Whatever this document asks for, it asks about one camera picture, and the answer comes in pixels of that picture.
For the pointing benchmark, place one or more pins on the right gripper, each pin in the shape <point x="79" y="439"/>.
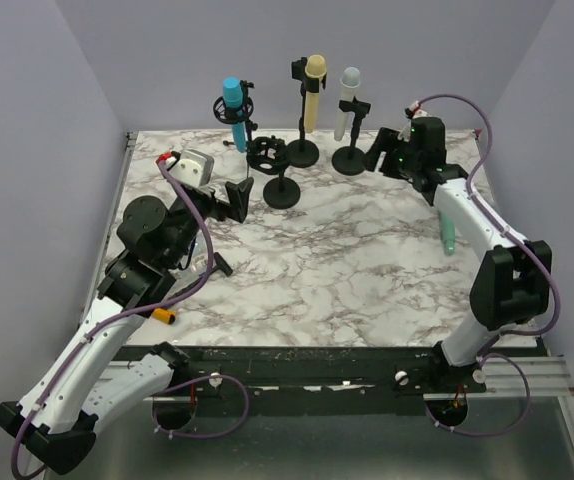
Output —
<point x="388" y="141"/>

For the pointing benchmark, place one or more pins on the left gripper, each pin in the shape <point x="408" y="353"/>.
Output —
<point x="238" y="196"/>

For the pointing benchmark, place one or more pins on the short black clip stand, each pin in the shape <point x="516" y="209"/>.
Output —
<point x="349" y="160"/>

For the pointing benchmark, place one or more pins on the black shock-mount round stand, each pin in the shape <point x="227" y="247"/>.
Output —
<point x="268" y="155"/>

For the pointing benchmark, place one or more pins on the mint green microphone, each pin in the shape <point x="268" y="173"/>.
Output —
<point x="447" y="234"/>

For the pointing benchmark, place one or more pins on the white microphone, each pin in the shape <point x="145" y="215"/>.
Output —
<point x="350" y="82"/>

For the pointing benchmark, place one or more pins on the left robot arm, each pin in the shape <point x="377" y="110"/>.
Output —
<point x="167" y="257"/>

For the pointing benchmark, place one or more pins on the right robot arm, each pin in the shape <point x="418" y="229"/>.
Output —
<point x="511" y="286"/>

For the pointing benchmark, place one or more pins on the tall black clip stand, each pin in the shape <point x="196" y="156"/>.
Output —
<point x="302" y="153"/>

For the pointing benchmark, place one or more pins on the blue microphone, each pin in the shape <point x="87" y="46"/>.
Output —
<point x="233" y="97"/>

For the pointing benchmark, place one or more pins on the beige microphone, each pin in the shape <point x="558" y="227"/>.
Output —
<point x="315" y="80"/>

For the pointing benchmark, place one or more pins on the orange yellow tool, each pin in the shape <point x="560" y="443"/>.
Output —
<point x="165" y="316"/>

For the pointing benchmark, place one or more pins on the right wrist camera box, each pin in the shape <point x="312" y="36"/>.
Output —
<point x="415" y="111"/>

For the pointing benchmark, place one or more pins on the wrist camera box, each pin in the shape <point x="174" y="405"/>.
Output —
<point x="415" y="111"/>
<point x="193" y="168"/>

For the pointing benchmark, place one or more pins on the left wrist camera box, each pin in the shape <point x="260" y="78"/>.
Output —
<point x="193" y="168"/>

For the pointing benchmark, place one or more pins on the black t-handle tool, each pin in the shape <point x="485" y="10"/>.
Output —
<point x="219" y="265"/>

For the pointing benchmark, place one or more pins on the black tripod shock-mount stand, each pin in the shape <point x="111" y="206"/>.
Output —
<point x="218" y="110"/>

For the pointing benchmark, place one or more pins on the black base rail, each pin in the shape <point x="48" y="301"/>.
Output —
<point x="317" y="381"/>

